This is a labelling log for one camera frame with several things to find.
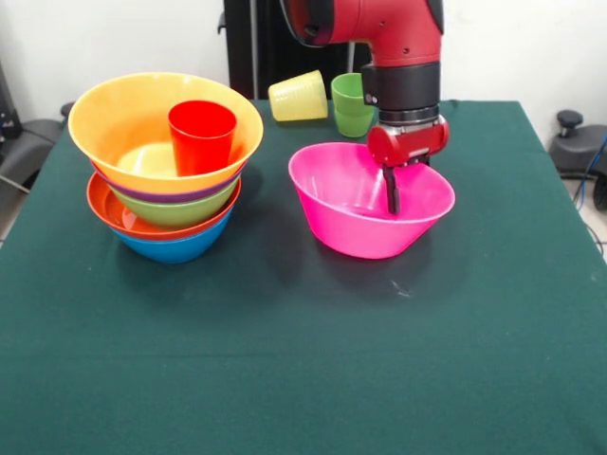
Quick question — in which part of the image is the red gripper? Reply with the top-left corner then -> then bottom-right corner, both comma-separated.
366,116 -> 451,216

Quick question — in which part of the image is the pink plastic bowl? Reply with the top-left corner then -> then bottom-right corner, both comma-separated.
287,141 -> 456,261

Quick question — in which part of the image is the yellow plastic cup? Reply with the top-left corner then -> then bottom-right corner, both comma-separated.
267,69 -> 329,123

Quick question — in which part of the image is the red plastic cup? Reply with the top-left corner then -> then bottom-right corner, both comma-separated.
167,100 -> 238,177

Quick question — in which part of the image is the green plastic bowl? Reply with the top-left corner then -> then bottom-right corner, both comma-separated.
108,177 -> 240,229

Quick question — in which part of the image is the purple plastic bowl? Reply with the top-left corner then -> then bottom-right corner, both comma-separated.
89,158 -> 248,205

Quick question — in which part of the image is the large blue plastic bowl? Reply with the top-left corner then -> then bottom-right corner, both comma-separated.
111,208 -> 233,264

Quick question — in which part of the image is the orange plastic bowl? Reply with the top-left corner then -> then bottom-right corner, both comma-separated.
67,71 -> 265,194

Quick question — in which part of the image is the red-orange plastic bowl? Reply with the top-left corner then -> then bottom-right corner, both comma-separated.
85,171 -> 243,241

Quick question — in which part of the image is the green plastic cup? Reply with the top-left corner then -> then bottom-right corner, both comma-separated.
330,72 -> 378,139

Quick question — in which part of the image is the black chair base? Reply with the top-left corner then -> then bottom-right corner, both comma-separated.
549,109 -> 607,212

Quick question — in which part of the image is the dark green tablecloth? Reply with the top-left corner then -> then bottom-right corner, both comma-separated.
0,98 -> 607,455

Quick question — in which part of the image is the grey chair base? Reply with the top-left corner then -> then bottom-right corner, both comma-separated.
0,118 -> 63,191

